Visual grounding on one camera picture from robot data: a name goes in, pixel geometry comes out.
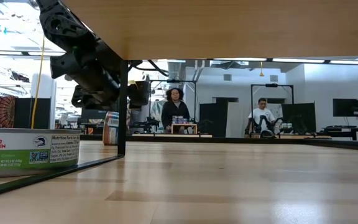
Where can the gold-lid salmon can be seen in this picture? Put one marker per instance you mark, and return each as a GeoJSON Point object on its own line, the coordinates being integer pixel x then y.
{"type": "Point", "coordinates": [110, 127]}

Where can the silver-lid tuna can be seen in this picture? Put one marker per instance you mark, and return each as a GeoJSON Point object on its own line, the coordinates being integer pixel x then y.
{"type": "Point", "coordinates": [26, 152]}

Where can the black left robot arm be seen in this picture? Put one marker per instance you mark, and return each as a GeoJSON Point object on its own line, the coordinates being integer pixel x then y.
{"type": "Point", "coordinates": [82, 68]}

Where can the small distant wooden shelf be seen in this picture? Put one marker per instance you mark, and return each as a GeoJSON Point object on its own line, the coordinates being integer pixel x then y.
{"type": "Point", "coordinates": [183, 125]}

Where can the person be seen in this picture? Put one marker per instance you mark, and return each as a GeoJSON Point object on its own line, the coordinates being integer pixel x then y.
{"type": "Point", "coordinates": [175, 109]}
{"type": "Point", "coordinates": [261, 115]}

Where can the small distant can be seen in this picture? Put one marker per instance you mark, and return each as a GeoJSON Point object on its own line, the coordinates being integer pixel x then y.
{"type": "Point", "coordinates": [180, 119]}
{"type": "Point", "coordinates": [174, 120]}
{"type": "Point", "coordinates": [185, 120]}

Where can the black partition panel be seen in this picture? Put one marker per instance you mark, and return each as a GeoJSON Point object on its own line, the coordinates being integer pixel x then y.
{"type": "Point", "coordinates": [300, 116]}
{"type": "Point", "coordinates": [26, 109]}
{"type": "Point", "coordinates": [213, 119]}

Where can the ceiling light strip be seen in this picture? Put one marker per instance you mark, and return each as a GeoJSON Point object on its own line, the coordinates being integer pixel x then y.
{"type": "Point", "coordinates": [353, 62]}
{"type": "Point", "coordinates": [239, 58]}
{"type": "Point", "coordinates": [298, 60]}

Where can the black background table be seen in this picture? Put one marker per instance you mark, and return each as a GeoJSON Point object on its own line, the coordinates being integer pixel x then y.
{"type": "Point", "coordinates": [343, 129]}

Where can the silver ceiling duct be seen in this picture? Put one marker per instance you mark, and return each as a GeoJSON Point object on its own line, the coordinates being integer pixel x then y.
{"type": "Point", "coordinates": [176, 73]}

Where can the black background station frame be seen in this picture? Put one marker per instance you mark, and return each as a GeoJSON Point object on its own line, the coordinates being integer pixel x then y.
{"type": "Point", "coordinates": [185, 81]}
{"type": "Point", "coordinates": [272, 85]}

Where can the black wall monitor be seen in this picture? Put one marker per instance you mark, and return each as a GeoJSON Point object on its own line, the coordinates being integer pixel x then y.
{"type": "Point", "coordinates": [346, 107]}

